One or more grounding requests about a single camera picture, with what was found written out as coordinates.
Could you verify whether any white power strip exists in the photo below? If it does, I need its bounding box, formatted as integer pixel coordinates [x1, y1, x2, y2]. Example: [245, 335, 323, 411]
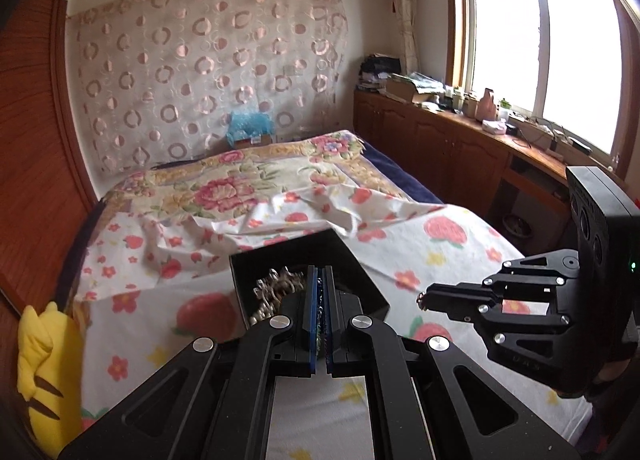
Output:
[542, 137, 577, 162]

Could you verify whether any pile of dark books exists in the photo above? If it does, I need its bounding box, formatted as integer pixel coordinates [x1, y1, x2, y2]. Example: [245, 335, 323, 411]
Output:
[356, 53, 401, 92]

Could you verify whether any brown wooden slatted panel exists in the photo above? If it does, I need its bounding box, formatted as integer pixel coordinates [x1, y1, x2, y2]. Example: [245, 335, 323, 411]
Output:
[0, 0, 102, 333]

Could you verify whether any silver chain jewellery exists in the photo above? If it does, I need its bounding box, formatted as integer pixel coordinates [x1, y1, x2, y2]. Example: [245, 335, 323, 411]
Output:
[252, 266, 307, 327]

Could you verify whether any dark blue mattress cover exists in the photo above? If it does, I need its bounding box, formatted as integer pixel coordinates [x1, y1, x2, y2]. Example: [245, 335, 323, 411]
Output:
[364, 144, 447, 207]

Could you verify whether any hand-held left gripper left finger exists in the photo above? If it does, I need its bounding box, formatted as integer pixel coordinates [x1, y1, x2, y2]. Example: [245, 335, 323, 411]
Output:
[57, 265, 321, 460]

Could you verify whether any flat cardboard box of papers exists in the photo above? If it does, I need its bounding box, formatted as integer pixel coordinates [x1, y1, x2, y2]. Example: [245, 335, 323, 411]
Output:
[384, 72, 447, 106]

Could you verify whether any small cardboard box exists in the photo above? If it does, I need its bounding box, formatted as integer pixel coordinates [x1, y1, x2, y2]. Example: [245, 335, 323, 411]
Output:
[233, 134, 274, 150]

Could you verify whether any floral blanket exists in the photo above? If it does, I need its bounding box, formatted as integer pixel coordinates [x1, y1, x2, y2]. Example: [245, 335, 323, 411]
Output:
[99, 129, 417, 232]

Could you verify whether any long wooden cabinet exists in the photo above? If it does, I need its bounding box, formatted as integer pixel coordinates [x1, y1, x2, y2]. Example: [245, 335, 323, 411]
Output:
[352, 89, 627, 262]

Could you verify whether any wooden framed window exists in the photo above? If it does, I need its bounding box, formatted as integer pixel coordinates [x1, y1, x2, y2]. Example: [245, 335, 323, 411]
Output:
[444, 0, 637, 162]

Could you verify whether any black jewelry box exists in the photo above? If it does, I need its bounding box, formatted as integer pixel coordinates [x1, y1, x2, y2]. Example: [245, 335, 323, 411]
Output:
[229, 229, 392, 342]

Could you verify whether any circle patterned wall cloth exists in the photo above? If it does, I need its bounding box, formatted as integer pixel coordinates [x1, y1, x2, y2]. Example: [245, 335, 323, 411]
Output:
[67, 0, 352, 177]

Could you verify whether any cream patterned window curtain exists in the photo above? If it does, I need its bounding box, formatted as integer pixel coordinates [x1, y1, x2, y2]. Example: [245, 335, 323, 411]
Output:
[384, 0, 422, 74]

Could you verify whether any blue plastic bag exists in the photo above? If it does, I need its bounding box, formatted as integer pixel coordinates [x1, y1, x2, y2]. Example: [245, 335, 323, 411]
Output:
[225, 109, 276, 147]

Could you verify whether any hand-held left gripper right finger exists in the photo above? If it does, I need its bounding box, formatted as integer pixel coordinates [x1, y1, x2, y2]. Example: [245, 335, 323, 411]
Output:
[322, 265, 584, 460]

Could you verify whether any yellow plush toy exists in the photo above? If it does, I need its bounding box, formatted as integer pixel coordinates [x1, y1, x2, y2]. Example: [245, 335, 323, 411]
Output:
[16, 302, 84, 459]

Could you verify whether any silver chain necklace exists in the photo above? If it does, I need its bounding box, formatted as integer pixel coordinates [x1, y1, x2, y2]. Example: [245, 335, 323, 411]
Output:
[314, 306, 331, 359]

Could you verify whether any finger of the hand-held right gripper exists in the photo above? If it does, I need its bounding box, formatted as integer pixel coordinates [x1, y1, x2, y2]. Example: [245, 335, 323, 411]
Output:
[424, 249, 583, 300]
[421, 299, 603, 397]

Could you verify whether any strawberry print bed sheet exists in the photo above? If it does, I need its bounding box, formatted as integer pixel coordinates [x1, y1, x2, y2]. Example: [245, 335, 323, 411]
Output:
[74, 186, 597, 460]

